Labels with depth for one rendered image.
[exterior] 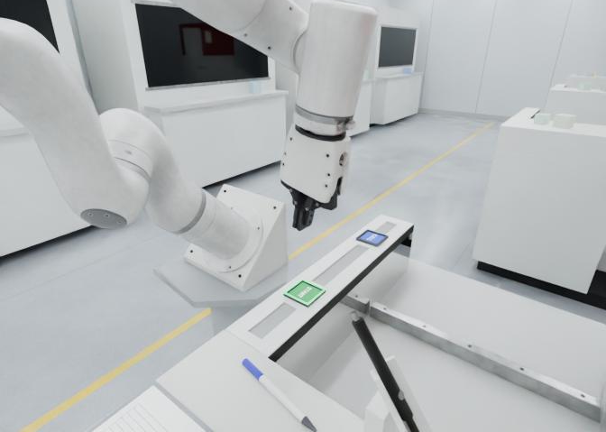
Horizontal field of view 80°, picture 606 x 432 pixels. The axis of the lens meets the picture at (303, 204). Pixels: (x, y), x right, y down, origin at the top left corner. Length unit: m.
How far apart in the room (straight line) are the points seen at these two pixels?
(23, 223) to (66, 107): 2.59
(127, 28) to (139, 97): 0.54
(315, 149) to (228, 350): 0.32
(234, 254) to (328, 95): 0.56
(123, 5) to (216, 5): 3.16
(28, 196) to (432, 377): 2.82
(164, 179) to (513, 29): 8.07
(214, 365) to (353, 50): 0.46
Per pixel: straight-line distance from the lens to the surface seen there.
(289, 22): 0.56
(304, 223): 0.59
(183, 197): 0.78
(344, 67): 0.47
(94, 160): 0.64
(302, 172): 0.54
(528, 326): 0.96
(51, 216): 3.20
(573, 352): 0.94
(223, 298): 0.92
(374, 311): 0.85
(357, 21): 0.47
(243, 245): 0.93
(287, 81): 5.09
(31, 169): 3.08
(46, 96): 0.58
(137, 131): 0.74
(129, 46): 3.55
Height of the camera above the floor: 1.37
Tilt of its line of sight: 23 degrees down
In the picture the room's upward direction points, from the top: straight up
